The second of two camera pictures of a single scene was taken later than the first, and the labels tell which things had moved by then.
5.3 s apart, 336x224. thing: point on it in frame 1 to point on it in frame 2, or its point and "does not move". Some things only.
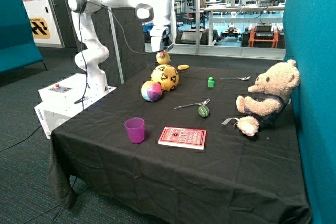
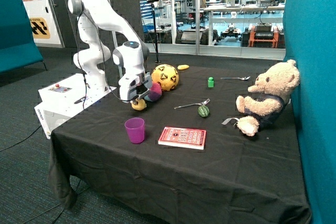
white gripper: (161, 40) to (132, 86)
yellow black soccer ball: (167, 75) does not move
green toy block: (210, 82) does not move
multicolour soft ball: (151, 91) does not move
